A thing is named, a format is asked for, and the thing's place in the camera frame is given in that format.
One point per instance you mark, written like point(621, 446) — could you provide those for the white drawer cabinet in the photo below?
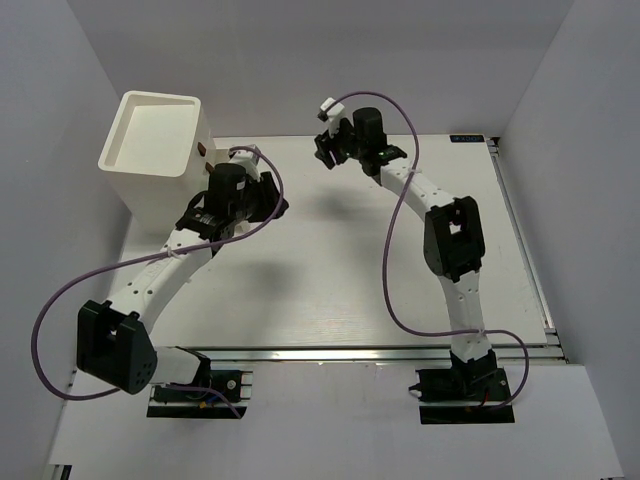
point(151, 159)

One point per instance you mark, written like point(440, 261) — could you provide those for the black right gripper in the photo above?
point(325, 151)

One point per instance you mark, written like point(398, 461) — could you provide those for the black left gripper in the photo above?
point(272, 198)

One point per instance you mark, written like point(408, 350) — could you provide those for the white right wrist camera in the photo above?
point(331, 113)

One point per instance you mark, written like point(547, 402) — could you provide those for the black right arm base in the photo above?
point(446, 399)

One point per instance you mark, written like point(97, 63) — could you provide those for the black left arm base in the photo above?
point(222, 394)

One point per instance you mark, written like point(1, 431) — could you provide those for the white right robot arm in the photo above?
point(453, 241)

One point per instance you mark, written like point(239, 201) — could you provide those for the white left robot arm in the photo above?
point(113, 337)

